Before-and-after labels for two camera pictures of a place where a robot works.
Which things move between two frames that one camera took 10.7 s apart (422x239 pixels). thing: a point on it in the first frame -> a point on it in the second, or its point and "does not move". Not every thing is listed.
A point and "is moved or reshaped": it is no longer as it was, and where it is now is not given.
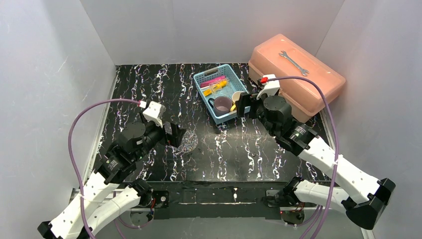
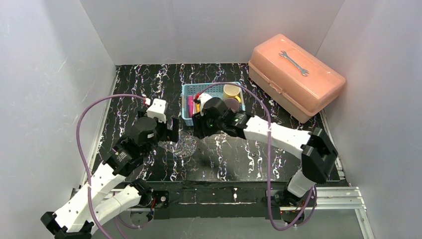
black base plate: [221, 199] does not move
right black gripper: [247, 105] -> [199, 125]
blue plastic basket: [219, 87] -> [212, 89]
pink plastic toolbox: [280, 56] does not move
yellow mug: [236, 96] is moved or reshaped
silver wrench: [284, 54] does not move
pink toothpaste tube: [206, 83] -> [190, 105]
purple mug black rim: [222, 105] is moved or reshaped
